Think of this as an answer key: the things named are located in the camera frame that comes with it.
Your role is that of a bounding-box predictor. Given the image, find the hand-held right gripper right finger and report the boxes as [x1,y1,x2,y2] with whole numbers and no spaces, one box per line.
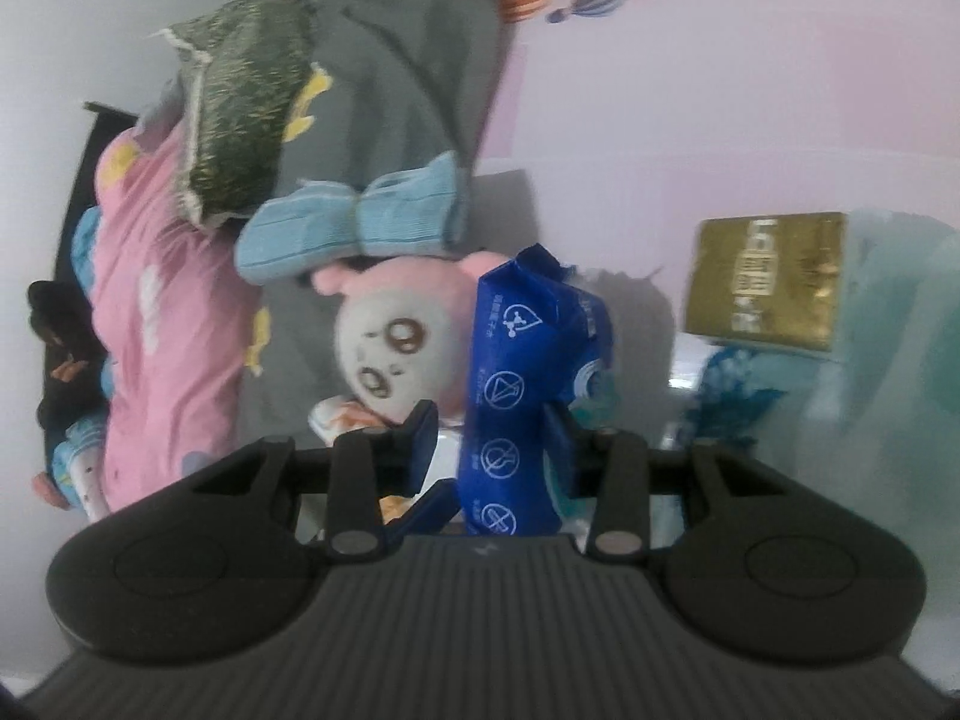
[544,403,762,563]

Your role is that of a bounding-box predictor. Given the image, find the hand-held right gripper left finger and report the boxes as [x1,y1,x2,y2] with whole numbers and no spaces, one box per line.
[190,399,442,563]

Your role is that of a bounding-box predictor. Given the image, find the blue tissue packet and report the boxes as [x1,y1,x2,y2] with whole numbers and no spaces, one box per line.
[382,243,622,541]

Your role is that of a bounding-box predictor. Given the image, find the pink plush toy blue bow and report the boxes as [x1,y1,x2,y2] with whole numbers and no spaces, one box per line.
[235,150,518,422]

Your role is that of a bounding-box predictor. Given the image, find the gold foil packet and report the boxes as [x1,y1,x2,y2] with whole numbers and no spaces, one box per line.
[681,211,850,353]

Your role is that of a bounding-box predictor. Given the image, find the pink blanket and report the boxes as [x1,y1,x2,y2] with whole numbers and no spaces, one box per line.
[71,124,262,517]

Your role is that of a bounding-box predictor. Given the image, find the white plastic bag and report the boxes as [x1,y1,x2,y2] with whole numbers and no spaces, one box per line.
[675,210,960,460]

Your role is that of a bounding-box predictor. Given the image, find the grey blanket yellow prints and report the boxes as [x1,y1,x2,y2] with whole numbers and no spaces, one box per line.
[225,0,530,428]

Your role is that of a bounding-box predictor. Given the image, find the dark cloth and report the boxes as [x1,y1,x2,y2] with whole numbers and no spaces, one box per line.
[26,280,113,430]

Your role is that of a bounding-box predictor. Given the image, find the green floral pillow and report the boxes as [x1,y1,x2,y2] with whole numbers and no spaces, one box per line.
[154,0,320,230]

